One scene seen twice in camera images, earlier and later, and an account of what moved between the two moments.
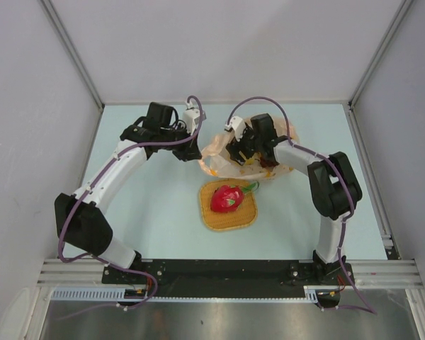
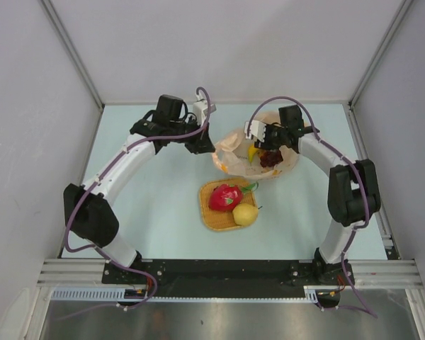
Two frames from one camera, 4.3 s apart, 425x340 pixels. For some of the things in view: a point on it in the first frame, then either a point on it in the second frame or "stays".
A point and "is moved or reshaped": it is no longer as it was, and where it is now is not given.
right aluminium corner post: x=380 y=54 stays
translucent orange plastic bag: x=215 y=160 is moved or reshaped
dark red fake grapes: x=267 y=163 stays
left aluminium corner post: x=74 y=54 stays
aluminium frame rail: x=367 y=272 stays
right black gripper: x=233 y=147 -> x=266 y=144
